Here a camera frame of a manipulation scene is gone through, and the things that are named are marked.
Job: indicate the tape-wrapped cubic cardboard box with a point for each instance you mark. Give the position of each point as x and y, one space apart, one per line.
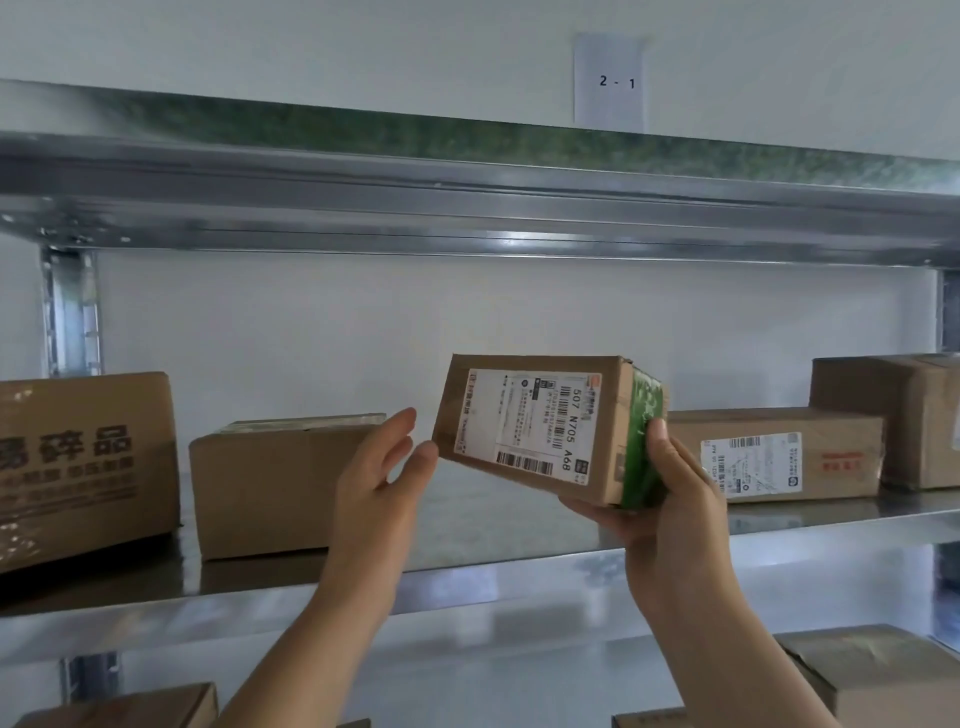
900 420

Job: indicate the person's left forearm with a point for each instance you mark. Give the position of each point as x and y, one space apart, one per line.
300 667

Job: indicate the boxes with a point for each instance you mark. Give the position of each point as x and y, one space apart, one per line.
862 675

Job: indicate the white paper wall sign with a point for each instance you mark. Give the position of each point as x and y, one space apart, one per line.
607 105

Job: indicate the box labelled 507 N705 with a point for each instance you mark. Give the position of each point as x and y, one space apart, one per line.
600 420

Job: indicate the small tape-wrapped cardboard box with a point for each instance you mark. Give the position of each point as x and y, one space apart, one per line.
262 487

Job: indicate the person's right hand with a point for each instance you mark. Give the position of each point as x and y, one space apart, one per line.
675 540

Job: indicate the person's right forearm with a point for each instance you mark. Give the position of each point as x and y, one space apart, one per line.
735 667

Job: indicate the metal shelving rack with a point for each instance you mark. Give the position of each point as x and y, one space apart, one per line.
450 195

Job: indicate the cardboard box with glass symbol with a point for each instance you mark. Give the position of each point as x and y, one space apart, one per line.
75 510

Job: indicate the long box red print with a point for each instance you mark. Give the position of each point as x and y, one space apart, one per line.
825 450

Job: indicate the person's left hand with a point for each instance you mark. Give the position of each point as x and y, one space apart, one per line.
375 517

